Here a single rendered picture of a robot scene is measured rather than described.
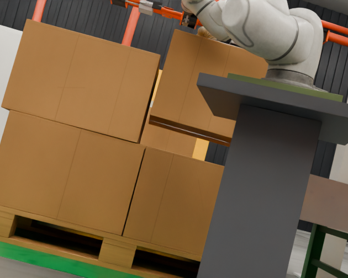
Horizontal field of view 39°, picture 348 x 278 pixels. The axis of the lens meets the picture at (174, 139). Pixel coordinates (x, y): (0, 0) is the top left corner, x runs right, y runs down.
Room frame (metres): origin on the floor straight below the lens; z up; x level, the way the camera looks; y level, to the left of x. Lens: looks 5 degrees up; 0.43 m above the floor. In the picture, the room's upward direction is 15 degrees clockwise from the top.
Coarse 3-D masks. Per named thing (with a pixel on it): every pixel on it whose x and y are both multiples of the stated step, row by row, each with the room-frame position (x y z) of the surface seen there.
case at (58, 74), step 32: (32, 32) 2.07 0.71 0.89; (64, 32) 2.07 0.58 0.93; (32, 64) 2.07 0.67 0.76; (64, 64) 2.07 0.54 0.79; (96, 64) 2.08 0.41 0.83; (128, 64) 2.08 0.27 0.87; (32, 96) 2.07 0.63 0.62; (64, 96) 2.08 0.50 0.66; (96, 96) 2.08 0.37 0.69; (128, 96) 2.08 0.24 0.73; (96, 128) 2.08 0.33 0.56; (128, 128) 2.09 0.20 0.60
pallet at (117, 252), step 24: (0, 216) 2.07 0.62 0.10; (24, 216) 2.07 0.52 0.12; (0, 240) 2.07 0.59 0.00; (24, 240) 2.10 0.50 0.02; (72, 240) 2.51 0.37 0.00; (96, 240) 2.59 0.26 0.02; (120, 240) 2.10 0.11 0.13; (96, 264) 2.09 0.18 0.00; (120, 264) 2.10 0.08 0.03; (168, 264) 2.54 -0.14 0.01; (192, 264) 2.64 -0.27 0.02
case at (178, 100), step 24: (192, 48) 2.11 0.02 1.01; (216, 48) 2.11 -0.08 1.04; (240, 48) 2.12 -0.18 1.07; (168, 72) 2.10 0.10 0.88; (192, 72) 2.11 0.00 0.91; (216, 72) 2.11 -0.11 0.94; (240, 72) 2.12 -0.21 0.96; (264, 72) 2.12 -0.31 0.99; (168, 96) 2.11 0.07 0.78; (192, 96) 2.11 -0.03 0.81; (168, 120) 2.11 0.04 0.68; (192, 120) 2.11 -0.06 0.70; (216, 120) 2.12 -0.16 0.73
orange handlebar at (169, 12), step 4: (128, 0) 2.27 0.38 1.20; (132, 0) 2.26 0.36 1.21; (136, 0) 2.27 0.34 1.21; (128, 4) 2.31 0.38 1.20; (132, 4) 2.31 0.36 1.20; (164, 8) 2.27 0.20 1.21; (168, 8) 2.27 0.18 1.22; (156, 12) 2.32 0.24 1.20; (160, 12) 2.31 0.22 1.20; (164, 12) 2.27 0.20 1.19; (168, 12) 2.27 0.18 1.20; (172, 12) 2.27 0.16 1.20; (176, 12) 2.27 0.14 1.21; (164, 16) 2.32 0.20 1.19; (168, 16) 2.31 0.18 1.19; (172, 16) 2.32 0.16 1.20; (176, 16) 2.31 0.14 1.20; (180, 16) 2.28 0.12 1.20; (200, 24) 2.32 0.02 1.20
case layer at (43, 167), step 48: (0, 144) 2.07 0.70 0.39; (48, 144) 2.08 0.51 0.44; (96, 144) 2.09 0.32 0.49; (0, 192) 2.07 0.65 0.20; (48, 192) 2.08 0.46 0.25; (96, 192) 2.09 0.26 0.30; (144, 192) 2.10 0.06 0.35; (192, 192) 2.11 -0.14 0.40; (144, 240) 2.10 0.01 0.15; (192, 240) 2.11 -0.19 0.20
